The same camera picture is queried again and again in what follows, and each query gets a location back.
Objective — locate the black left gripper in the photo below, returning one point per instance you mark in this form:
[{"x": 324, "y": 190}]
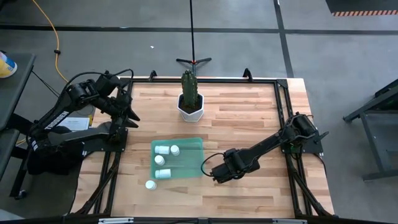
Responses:
[{"x": 119, "y": 109}]

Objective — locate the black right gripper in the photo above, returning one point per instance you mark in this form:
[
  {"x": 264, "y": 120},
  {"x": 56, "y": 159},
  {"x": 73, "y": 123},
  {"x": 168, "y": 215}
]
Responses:
[{"x": 236, "y": 171}]

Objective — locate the white plastic pill bottle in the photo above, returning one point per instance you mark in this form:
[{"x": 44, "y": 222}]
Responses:
[
  {"x": 150, "y": 185},
  {"x": 175, "y": 150},
  {"x": 163, "y": 174},
  {"x": 159, "y": 160},
  {"x": 162, "y": 150}
]

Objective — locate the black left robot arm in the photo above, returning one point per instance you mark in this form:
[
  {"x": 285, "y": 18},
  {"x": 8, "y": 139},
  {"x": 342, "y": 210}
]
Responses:
[{"x": 57, "y": 118}]

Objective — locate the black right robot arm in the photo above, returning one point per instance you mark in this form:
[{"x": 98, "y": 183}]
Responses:
[{"x": 270, "y": 143}]

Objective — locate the teal translucent plastic basket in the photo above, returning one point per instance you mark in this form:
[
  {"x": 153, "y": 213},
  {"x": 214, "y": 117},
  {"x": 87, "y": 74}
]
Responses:
[{"x": 186, "y": 165}]

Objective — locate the white paper sheet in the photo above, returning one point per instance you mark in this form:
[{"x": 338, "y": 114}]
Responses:
[{"x": 76, "y": 124}]

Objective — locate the white hexagonal planter pot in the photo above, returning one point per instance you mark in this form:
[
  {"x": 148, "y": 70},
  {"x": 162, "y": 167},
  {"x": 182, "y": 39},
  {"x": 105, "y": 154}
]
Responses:
[{"x": 191, "y": 117}]

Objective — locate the green cactus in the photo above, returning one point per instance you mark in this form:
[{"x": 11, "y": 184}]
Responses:
[{"x": 189, "y": 90}]

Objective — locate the silver aluminium extrusion bar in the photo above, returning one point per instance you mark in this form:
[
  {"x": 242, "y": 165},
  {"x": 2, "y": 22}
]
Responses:
[
  {"x": 289, "y": 221},
  {"x": 116, "y": 221}
]

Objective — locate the black tripod stand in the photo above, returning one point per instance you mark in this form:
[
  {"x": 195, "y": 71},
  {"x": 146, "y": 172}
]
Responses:
[{"x": 193, "y": 62}]

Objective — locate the dark grey side table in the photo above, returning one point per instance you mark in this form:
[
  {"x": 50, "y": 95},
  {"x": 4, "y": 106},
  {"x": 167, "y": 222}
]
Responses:
[{"x": 15, "y": 93}]

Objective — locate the yellow and blue container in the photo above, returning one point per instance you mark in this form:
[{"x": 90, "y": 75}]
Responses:
[{"x": 6, "y": 67}]

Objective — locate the black metal side table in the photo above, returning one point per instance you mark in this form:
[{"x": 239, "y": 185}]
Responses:
[{"x": 373, "y": 146}]

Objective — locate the black mat with hazard stripes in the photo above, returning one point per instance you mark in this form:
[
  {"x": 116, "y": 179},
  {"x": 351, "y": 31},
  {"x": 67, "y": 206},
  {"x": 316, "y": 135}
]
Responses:
[{"x": 357, "y": 4}]

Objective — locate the black metal table frame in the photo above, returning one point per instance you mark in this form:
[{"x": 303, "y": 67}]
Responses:
[{"x": 202, "y": 80}]

